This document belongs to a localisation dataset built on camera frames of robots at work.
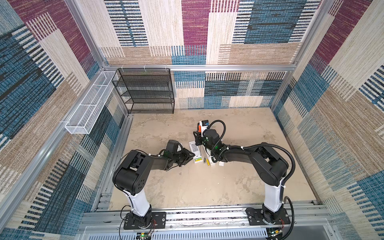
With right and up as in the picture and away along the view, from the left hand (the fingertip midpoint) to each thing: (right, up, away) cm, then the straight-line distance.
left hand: (195, 154), depth 93 cm
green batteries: (+2, -3, +1) cm, 4 cm away
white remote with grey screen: (0, +1, +4) cm, 4 cm away
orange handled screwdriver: (+3, +15, -8) cm, 17 cm away
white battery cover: (+16, -5, -1) cm, 17 cm away
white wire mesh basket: (-66, +26, +2) cm, 71 cm away
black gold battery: (+6, -3, +1) cm, 7 cm away
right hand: (0, +13, 0) cm, 13 cm away
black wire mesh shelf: (-36, +43, +18) cm, 59 cm away
